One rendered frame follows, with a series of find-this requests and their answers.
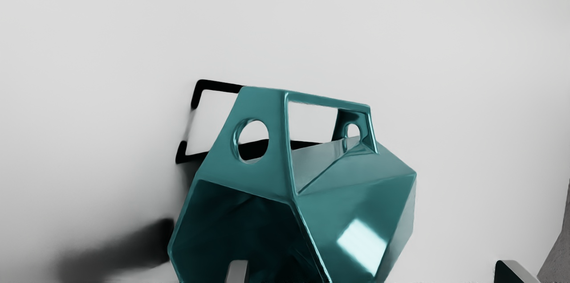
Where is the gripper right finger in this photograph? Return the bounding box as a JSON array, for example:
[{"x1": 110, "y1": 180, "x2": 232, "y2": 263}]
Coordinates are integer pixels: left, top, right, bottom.
[{"x1": 494, "y1": 259, "x2": 542, "y2": 283}]

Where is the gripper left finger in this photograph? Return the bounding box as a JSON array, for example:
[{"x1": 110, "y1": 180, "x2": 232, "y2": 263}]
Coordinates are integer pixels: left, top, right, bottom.
[{"x1": 225, "y1": 259, "x2": 249, "y2": 283}]

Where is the teal faceted mug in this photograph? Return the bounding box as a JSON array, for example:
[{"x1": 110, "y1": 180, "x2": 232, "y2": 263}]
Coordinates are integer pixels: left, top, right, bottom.
[{"x1": 167, "y1": 86, "x2": 418, "y2": 283}]

